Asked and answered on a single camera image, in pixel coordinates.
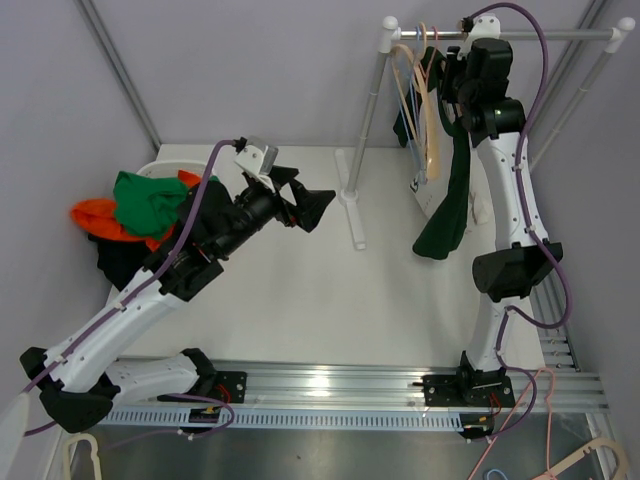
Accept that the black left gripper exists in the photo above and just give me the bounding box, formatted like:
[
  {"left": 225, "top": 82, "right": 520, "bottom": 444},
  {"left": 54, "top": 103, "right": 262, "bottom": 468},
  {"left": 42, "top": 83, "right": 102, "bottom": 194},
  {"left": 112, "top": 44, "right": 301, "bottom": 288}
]
[{"left": 215, "top": 166, "right": 334, "bottom": 259}]

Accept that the beige plastic hanger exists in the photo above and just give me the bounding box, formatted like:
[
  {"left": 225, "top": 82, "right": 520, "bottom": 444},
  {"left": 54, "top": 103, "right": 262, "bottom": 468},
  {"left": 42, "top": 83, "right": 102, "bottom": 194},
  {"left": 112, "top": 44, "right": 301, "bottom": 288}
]
[{"left": 390, "top": 22, "right": 441, "bottom": 183}]

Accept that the blue wire hanger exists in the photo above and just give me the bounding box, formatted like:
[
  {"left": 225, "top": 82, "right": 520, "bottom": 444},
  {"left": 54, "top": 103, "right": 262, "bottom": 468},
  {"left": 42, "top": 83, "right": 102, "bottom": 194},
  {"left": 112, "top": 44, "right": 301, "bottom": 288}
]
[{"left": 390, "top": 23, "right": 428, "bottom": 163}]

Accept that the dark green t shirt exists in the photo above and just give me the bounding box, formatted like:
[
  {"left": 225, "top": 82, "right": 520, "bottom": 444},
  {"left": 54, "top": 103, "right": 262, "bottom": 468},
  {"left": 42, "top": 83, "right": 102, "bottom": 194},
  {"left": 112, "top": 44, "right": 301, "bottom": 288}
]
[{"left": 391, "top": 44, "right": 471, "bottom": 260}]

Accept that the black t shirt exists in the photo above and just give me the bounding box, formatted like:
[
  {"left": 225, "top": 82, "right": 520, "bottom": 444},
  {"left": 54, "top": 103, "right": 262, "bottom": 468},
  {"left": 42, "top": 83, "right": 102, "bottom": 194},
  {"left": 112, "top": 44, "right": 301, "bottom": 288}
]
[{"left": 87, "top": 234, "right": 159, "bottom": 291}]

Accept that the orange t shirt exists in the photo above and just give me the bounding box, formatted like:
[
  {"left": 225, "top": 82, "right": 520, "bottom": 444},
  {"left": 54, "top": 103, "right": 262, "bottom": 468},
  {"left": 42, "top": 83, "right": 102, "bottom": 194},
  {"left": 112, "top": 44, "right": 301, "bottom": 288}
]
[{"left": 70, "top": 171, "right": 201, "bottom": 246}]

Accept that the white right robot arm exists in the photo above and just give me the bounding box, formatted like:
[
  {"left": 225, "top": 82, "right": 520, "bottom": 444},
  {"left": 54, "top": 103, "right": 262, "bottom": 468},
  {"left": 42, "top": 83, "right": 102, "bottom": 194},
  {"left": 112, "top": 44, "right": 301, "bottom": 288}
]
[{"left": 422, "top": 38, "right": 563, "bottom": 408}]

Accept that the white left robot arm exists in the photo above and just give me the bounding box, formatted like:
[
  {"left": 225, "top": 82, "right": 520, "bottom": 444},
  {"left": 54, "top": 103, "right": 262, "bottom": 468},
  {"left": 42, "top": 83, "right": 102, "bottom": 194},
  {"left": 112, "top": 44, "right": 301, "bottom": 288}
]
[{"left": 20, "top": 167, "right": 336, "bottom": 433}]

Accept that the beige hanger lower left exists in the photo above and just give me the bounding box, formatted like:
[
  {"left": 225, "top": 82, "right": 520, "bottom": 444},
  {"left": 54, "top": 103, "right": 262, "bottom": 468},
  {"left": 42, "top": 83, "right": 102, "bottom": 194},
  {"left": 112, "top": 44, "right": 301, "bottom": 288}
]
[{"left": 62, "top": 433, "right": 104, "bottom": 480}]

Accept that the blue hanger on floor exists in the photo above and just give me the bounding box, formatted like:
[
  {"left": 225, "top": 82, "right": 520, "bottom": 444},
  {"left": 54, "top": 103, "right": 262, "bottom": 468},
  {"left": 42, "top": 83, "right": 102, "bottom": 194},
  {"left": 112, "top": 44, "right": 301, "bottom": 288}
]
[{"left": 483, "top": 468, "right": 508, "bottom": 480}]

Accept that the pink hanger on floor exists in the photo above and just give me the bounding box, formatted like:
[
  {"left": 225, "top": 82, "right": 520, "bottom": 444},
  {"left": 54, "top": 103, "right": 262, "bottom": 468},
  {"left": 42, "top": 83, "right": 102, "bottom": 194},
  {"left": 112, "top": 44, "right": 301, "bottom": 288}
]
[{"left": 468, "top": 367, "right": 559, "bottom": 480}]

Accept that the beige hanger on floor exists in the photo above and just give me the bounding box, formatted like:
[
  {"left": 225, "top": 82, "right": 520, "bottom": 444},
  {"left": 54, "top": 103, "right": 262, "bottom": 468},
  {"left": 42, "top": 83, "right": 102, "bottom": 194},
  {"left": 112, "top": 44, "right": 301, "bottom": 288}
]
[{"left": 532, "top": 437, "right": 632, "bottom": 480}]

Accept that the metal clothes rack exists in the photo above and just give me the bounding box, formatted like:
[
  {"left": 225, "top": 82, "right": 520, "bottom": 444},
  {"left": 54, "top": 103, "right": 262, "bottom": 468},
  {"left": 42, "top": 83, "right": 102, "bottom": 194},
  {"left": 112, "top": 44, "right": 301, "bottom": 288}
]
[{"left": 334, "top": 4, "right": 636, "bottom": 251}]

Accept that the white perforated plastic basket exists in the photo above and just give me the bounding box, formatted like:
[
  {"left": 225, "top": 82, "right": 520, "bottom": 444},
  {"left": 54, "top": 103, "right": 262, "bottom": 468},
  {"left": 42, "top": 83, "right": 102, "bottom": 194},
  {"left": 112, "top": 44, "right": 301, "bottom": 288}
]
[{"left": 137, "top": 159, "right": 206, "bottom": 178}]

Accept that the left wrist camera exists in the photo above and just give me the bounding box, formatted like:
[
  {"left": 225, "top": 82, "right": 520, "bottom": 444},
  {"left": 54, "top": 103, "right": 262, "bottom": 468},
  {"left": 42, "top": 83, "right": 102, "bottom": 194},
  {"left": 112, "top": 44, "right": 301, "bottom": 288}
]
[{"left": 234, "top": 136, "right": 279, "bottom": 192}]

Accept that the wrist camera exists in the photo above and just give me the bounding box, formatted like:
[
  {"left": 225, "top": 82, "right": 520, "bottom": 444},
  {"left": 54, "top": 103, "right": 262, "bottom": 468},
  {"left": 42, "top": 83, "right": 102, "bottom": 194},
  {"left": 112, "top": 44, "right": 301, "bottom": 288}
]
[
  {"left": 234, "top": 136, "right": 279, "bottom": 192},
  {"left": 458, "top": 14, "right": 501, "bottom": 59}
]

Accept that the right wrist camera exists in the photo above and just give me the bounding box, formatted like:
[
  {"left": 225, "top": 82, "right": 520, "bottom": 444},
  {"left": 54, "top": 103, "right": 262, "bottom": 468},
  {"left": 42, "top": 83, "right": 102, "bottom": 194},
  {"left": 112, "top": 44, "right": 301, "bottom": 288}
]
[{"left": 458, "top": 14, "right": 501, "bottom": 59}]

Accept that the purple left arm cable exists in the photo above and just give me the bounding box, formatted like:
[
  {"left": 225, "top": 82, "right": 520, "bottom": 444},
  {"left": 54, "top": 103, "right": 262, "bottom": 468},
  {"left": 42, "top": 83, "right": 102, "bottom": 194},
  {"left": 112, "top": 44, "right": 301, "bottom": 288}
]
[{"left": 22, "top": 138, "right": 246, "bottom": 436}]

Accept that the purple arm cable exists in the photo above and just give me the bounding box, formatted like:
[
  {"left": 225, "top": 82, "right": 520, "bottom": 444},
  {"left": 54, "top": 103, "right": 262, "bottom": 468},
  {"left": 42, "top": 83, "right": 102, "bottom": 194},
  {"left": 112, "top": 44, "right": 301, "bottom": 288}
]
[
  {"left": 469, "top": 2, "right": 574, "bottom": 436},
  {"left": 22, "top": 138, "right": 246, "bottom": 436}
]

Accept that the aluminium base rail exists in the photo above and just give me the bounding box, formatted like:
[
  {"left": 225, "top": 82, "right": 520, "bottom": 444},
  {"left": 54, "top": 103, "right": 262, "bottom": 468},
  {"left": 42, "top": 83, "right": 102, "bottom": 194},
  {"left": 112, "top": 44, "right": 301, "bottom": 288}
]
[{"left": 100, "top": 360, "right": 609, "bottom": 432}]

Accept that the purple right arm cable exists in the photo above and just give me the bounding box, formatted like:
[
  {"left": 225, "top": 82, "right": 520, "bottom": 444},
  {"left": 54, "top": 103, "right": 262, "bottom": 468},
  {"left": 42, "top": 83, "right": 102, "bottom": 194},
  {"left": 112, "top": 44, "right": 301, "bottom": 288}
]
[{"left": 469, "top": 2, "right": 574, "bottom": 436}]

